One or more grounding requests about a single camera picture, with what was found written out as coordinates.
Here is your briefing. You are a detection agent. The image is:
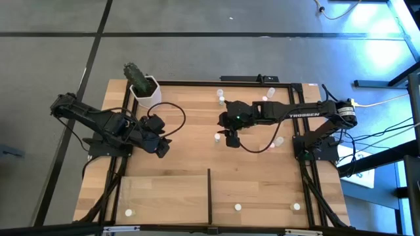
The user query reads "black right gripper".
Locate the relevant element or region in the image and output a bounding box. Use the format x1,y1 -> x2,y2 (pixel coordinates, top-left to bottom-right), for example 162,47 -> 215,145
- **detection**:
217,110 -> 250,136

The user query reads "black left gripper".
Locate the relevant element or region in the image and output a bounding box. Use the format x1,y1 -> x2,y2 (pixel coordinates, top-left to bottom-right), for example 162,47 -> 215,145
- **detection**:
139,129 -> 173,159

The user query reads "raised wooden shelf board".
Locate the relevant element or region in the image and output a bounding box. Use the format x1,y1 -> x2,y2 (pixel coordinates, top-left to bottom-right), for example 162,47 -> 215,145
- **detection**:
115,174 -> 211,226

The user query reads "white hexagonal plant pot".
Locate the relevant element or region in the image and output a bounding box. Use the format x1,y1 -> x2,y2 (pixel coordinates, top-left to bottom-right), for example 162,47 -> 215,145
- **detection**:
129,75 -> 163,109

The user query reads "black mounting bar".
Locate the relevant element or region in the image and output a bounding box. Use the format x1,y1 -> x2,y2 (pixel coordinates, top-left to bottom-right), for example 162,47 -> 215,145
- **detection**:
219,74 -> 280,83

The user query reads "green cactus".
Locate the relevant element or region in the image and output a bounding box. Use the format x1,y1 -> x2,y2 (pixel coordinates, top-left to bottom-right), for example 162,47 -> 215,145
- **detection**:
123,62 -> 152,96

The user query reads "white paper sheet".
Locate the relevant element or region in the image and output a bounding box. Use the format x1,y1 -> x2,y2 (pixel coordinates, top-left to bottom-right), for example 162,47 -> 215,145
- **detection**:
337,144 -> 375,189

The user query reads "black diagonal desk beam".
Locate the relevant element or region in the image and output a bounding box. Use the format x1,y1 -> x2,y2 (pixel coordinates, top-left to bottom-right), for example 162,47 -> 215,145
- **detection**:
337,140 -> 420,178

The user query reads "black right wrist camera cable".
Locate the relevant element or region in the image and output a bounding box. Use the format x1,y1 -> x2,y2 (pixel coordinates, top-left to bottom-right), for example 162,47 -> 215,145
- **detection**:
238,117 -> 285,154

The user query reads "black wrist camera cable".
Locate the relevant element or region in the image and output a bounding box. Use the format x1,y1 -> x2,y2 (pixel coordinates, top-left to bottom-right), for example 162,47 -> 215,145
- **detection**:
146,101 -> 187,138
238,117 -> 285,154

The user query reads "black left wrist camera cable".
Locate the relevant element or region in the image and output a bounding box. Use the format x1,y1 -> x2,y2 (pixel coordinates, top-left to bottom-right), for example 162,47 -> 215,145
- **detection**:
146,101 -> 187,138

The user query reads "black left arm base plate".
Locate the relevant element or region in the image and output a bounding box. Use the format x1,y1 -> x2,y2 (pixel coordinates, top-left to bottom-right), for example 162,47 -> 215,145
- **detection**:
82,129 -> 135,157

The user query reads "silver frame bracket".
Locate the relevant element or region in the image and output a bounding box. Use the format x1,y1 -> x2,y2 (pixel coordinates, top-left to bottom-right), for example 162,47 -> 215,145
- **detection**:
103,225 -> 141,233
284,228 -> 324,236

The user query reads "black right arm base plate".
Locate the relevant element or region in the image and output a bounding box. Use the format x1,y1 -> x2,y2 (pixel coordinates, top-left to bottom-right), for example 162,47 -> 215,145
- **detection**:
293,134 -> 340,162

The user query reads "black floor cable bundle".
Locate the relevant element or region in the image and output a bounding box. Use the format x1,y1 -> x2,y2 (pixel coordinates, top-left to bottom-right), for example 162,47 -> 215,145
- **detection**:
327,98 -> 420,178

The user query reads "beige cable with black plug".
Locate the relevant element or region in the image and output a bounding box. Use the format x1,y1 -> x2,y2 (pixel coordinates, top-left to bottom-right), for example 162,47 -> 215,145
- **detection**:
313,0 -> 364,21

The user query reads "beige power cable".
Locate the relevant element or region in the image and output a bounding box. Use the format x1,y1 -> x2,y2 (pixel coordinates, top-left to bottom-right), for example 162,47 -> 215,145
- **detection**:
356,93 -> 410,108

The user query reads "black desk leg frame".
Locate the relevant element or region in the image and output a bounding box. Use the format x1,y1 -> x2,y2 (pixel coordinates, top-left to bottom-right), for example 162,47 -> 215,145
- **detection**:
353,60 -> 420,89

